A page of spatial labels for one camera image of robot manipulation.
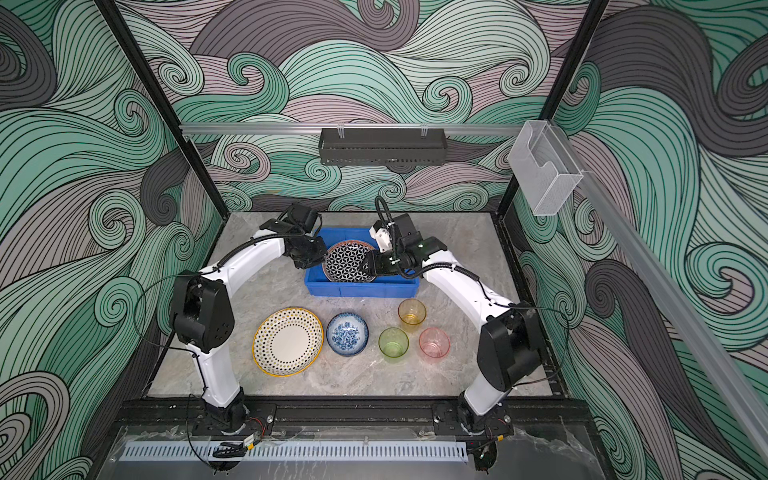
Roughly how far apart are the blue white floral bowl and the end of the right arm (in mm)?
198

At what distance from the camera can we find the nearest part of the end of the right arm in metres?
0.60

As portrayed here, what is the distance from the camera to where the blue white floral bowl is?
2.66 ft
